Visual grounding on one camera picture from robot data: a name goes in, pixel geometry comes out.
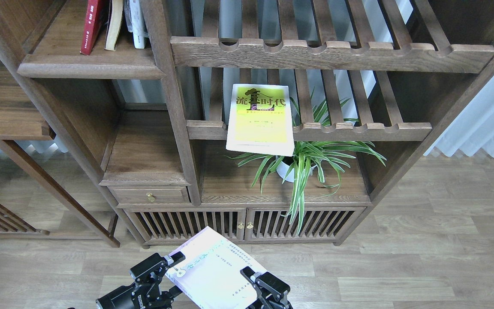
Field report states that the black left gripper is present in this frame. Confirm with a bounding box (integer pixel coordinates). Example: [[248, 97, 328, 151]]
[[96, 251, 186, 309]]

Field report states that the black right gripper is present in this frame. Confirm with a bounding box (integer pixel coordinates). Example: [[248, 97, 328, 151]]
[[240, 267, 293, 309]]

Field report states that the white cover book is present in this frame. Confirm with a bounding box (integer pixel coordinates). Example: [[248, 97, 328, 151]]
[[166, 227, 267, 309]]

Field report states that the red cover book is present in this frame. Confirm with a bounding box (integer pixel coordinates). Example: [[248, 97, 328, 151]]
[[80, 0, 110, 55]]

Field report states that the brass drawer knob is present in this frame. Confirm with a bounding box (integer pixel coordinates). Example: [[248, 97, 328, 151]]
[[146, 192, 156, 202]]

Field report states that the white plant pot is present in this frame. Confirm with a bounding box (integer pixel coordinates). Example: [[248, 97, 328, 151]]
[[276, 156, 299, 182]]

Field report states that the green spider plant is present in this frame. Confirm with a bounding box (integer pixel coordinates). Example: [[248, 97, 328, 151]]
[[229, 89, 388, 236]]

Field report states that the yellow green cover book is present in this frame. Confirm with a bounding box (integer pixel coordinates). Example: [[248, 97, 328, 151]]
[[226, 84, 294, 157]]

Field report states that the dark wooden bookshelf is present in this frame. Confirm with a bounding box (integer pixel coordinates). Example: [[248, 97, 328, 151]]
[[0, 0, 494, 247]]

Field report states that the upright white book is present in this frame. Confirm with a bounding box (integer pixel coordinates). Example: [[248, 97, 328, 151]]
[[129, 0, 147, 49]]

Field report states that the upright tan book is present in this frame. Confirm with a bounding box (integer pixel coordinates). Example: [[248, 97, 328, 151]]
[[105, 0, 124, 51]]

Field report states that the white curtain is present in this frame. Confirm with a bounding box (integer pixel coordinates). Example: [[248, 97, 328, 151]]
[[424, 76, 494, 157]]

